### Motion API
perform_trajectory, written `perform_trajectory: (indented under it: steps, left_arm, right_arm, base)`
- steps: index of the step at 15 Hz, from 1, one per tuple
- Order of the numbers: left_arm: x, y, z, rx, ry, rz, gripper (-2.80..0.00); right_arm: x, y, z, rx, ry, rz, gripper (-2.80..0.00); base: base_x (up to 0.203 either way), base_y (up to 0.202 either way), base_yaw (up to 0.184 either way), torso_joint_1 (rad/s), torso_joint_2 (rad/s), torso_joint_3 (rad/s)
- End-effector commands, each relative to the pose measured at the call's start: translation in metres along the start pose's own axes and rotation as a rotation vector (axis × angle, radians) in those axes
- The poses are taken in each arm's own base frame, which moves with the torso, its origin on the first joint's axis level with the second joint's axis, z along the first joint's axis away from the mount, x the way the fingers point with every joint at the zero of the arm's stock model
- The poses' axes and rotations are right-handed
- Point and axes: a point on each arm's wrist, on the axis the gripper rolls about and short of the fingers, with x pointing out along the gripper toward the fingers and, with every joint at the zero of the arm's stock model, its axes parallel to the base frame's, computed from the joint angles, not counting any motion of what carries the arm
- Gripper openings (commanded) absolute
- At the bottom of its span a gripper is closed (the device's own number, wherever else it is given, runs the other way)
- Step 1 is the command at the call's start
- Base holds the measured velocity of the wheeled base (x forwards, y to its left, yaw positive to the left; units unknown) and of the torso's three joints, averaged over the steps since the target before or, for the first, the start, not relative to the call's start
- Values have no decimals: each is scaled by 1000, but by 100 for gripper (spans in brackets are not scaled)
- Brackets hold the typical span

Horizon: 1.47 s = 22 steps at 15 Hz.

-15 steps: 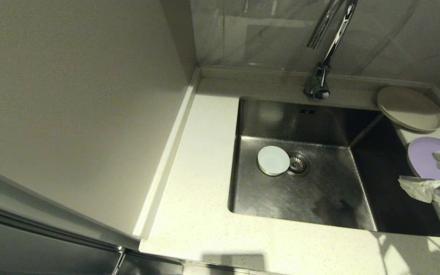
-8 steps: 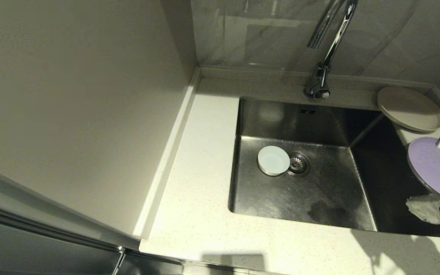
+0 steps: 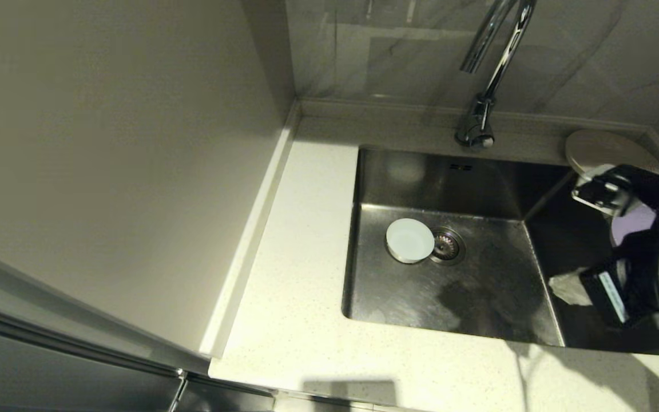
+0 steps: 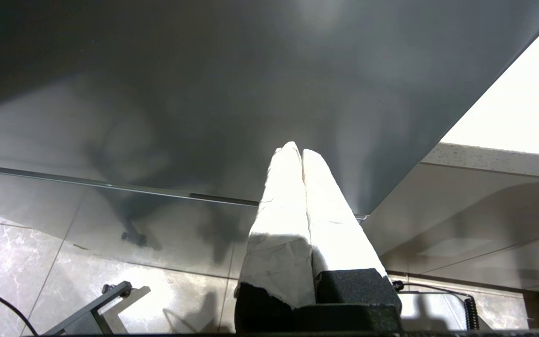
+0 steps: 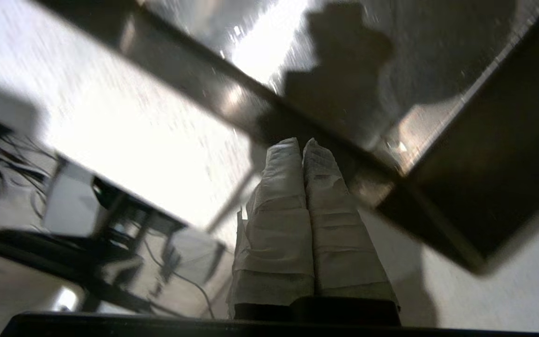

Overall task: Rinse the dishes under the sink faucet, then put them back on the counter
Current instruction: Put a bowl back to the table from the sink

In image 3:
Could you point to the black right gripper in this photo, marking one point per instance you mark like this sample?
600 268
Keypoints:
627 286

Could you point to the purple plate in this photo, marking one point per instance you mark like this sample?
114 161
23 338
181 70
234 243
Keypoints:
635 223

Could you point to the beige plate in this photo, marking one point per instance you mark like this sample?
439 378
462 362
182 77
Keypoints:
598 149

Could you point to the small white bowl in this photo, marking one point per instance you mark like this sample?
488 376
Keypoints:
409 240

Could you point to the stainless steel sink basin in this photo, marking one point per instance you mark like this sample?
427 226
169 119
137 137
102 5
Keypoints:
409 303

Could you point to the round metal drain strainer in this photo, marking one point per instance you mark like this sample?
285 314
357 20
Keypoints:
448 246

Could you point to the chrome gooseneck faucet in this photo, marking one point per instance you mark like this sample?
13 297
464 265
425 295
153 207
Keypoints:
481 114

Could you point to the grey glossy cabinet door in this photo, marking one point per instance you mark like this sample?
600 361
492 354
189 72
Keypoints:
49 372

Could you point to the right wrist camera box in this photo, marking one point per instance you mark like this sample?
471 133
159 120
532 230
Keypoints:
601 191

